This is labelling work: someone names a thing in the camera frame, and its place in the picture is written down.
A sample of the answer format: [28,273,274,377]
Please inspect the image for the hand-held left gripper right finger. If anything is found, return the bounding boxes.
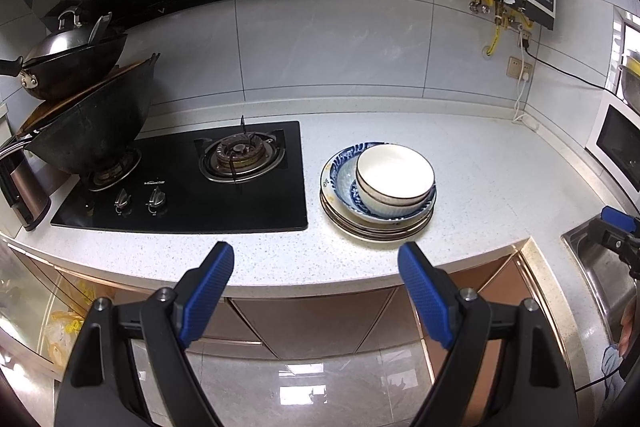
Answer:
[397,241,581,427]

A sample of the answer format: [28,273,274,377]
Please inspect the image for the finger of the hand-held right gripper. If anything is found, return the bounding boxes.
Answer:
[587,206,640,279]

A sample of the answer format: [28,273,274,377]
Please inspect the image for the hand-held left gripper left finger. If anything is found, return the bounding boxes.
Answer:
[54,241,236,427]

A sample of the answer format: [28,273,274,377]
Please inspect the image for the blue patterned bowl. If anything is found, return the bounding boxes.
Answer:
[335,157,437,224]

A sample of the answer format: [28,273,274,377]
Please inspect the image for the striped rim patterned plate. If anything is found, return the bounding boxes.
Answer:
[320,141,437,230]

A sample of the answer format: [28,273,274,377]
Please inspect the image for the person's right hand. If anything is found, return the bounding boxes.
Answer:
[618,304,634,358]

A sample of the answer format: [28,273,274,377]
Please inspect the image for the steel sink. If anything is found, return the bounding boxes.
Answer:
[560,214,640,348]

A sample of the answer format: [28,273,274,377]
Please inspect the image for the white microwave oven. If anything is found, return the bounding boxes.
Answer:
[585,102,640,192]

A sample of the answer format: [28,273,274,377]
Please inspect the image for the black glass gas stove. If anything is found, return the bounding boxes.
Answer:
[50,121,308,235]

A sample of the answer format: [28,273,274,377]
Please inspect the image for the yellow plastic bag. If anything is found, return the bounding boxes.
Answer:
[42,277,96,353]

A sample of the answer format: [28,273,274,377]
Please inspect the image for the bare gas burner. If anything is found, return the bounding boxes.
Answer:
[198,117,286,182]

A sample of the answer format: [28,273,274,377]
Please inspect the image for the gas burner under wok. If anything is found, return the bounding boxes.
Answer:
[82,147,143,190]

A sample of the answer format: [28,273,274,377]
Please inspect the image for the light blue cloth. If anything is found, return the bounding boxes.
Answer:
[601,347,626,403]

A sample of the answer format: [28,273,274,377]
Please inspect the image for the window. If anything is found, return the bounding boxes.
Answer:
[612,7,640,72]

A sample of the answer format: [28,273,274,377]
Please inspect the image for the large black wok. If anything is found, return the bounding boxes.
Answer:
[0,53,161,175]

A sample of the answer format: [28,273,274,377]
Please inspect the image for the brown black kitchen appliance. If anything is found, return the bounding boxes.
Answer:
[0,151,52,230]

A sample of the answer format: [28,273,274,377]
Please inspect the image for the brass pipe fittings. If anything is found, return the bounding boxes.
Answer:
[467,0,538,32]

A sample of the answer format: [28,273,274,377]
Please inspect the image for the wooden wok lid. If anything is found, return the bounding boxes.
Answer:
[17,53,161,135]

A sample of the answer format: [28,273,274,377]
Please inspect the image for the small black wok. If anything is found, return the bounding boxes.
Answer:
[0,32,128,102]

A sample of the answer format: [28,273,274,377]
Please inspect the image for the metal spatula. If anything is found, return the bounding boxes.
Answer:
[87,13,113,44]

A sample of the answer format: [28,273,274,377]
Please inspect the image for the steel wok lid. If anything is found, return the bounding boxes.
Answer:
[25,9,101,58]

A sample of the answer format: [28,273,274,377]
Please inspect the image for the white power cable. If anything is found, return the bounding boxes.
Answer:
[512,77,538,130]

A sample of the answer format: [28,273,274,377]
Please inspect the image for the black power cable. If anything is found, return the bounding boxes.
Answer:
[520,32,621,96]

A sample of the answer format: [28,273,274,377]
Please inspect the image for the thin black floor cable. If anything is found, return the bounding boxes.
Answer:
[574,369,623,393]

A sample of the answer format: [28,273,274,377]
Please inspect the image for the beige wall socket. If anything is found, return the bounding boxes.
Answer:
[507,56,533,82]

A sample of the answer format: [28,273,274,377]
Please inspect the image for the yellow gas hose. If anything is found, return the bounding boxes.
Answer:
[482,24,502,58]

